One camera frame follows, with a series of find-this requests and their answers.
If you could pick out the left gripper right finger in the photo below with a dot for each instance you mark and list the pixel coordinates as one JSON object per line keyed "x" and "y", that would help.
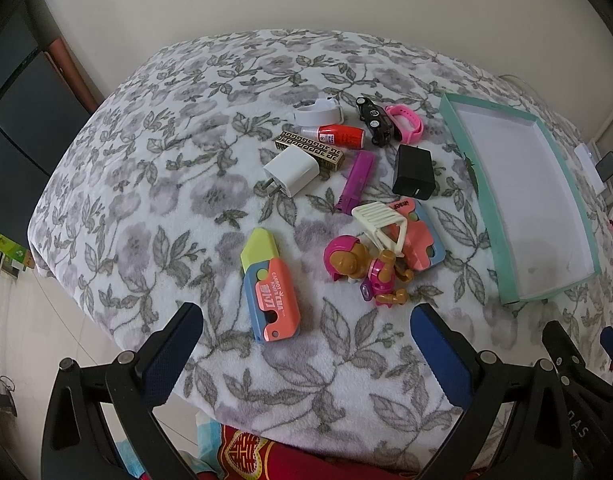
{"x": 536, "y": 442}

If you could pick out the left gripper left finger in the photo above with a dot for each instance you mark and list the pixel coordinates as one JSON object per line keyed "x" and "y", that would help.
{"x": 77, "y": 442}

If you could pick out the coral blue yellow toy knife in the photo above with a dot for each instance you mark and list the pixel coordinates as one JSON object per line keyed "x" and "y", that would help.
{"x": 272, "y": 300}

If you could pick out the cream plastic toy chair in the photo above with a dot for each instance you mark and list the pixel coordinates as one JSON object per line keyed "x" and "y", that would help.
{"x": 385, "y": 227}

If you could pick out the pink brown dog figure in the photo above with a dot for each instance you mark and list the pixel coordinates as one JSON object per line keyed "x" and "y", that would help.
{"x": 381, "y": 275}

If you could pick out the black wall charger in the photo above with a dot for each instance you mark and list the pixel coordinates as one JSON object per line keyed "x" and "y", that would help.
{"x": 413, "y": 173}

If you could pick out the white wall charger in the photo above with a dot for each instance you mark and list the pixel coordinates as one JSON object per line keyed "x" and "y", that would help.
{"x": 290, "y": 171}

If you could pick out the purple lighter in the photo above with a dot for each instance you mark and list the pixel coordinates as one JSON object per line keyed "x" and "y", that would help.
{"x": 356, "y": 182}

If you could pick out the gold patterned lighter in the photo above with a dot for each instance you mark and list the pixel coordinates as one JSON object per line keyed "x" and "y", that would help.
{"x": 328, "y": 157}

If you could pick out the black toy car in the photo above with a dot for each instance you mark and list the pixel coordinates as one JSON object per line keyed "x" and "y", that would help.
{"x": 381, "y": 127}

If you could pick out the red embroidered cloth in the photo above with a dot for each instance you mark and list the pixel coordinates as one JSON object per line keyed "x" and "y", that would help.
{"x": 228, "y": 453}

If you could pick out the teal white shallow box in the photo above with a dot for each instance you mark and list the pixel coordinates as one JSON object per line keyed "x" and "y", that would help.
{"x": 541, "y": 237}

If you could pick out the floral fleece blanket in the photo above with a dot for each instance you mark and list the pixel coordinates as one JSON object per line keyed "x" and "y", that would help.
{"x": 155, "y": 198}

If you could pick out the dark cabinet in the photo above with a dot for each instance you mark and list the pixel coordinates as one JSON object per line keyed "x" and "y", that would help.
{"x": 45, "y": 100}

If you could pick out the pink smart watch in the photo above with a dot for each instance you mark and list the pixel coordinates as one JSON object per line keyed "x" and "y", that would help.
{"x": 408, "y": 122}

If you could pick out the red white glue bottle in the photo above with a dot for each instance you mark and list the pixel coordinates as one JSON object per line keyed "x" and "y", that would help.
{"x": 341, "y": 136}

